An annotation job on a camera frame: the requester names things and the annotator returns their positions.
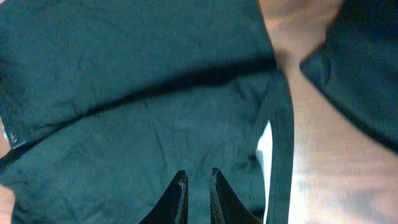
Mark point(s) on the navy blue clothes pile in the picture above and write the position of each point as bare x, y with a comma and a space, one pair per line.
355, 68

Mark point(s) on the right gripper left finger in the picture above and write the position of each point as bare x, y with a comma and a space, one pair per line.
172, 207

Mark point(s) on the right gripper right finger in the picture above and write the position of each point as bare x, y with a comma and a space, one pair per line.
225, 206

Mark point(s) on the black shorts garment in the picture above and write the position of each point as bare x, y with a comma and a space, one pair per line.
103, 102

